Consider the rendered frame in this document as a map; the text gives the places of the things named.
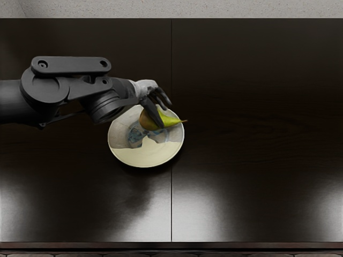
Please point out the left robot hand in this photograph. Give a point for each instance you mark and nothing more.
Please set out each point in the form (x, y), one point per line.
(145, 88)

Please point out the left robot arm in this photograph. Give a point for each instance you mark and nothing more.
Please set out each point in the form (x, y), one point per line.
(61, 91)

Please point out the cream patterned plate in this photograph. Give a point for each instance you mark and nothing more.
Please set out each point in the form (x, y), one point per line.
(150, 150)

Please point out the green brown pear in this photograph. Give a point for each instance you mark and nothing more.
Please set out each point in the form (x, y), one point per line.
(168, 120)

